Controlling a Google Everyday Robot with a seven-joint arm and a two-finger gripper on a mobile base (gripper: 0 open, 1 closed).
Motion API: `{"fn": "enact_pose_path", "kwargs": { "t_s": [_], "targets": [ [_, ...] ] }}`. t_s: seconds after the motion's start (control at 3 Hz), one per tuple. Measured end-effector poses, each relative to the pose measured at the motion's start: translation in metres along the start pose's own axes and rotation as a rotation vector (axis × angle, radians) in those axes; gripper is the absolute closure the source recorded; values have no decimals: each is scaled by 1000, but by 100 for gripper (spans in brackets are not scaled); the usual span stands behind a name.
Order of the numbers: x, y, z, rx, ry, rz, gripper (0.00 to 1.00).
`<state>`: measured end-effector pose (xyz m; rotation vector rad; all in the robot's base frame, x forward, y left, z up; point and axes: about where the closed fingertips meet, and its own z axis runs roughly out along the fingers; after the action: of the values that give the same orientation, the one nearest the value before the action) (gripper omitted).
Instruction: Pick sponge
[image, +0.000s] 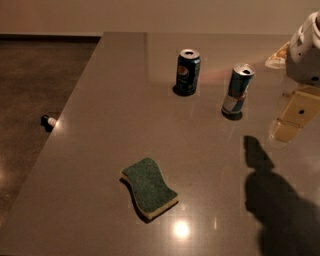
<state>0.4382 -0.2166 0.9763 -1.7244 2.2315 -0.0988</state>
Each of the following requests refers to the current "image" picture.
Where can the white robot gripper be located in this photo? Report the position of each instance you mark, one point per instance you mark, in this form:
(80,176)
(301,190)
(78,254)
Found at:
(305,60)

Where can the green and yellow sponge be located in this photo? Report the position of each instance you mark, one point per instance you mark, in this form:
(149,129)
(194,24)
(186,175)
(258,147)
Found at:
(150,192)

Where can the blue silver Red Bull can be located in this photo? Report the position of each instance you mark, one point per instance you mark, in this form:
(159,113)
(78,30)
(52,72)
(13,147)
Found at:
(241,76)

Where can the blue Pepsi can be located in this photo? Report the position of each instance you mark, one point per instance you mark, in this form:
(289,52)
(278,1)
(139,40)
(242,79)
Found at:
(188,70)

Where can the small black white floor object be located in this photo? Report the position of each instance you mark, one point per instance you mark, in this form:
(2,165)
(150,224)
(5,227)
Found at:
(48,121)

